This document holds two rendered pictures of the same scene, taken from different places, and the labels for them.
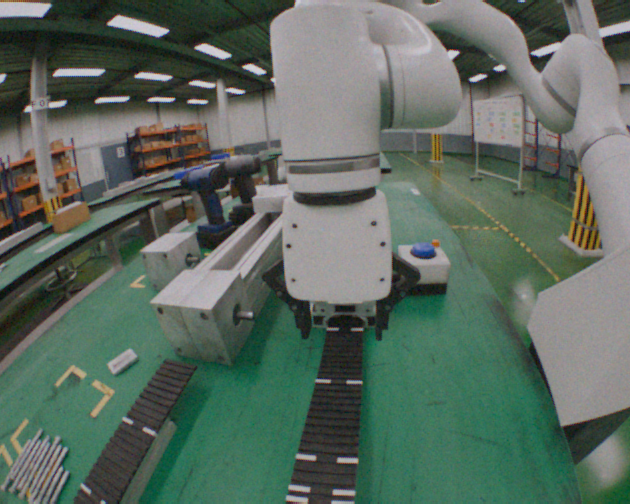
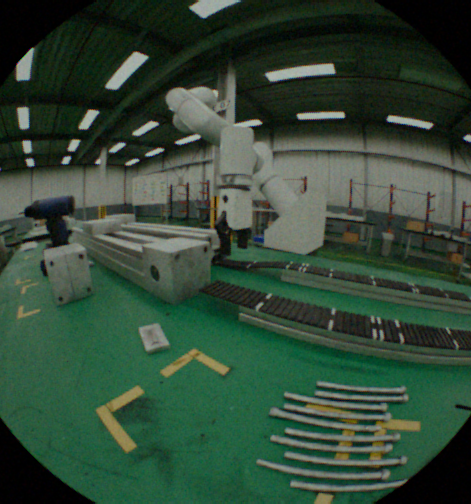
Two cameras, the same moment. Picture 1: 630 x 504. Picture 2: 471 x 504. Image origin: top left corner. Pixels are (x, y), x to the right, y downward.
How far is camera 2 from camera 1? 0.46 m
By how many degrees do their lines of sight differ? 66
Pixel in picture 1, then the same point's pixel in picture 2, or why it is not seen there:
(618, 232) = (285, 204)
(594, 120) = (267, 173)
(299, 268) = (237, 214)
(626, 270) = (299, 205)
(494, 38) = not seen: hidden behind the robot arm
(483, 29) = not seen: hidden behind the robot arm
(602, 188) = (274, 193)
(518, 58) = not seen: hidden behind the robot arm
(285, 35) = (245, 134)
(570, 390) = (299, 244)
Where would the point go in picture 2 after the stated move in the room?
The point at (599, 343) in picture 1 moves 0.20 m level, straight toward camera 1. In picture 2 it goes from (300, 226) to (318, 235)
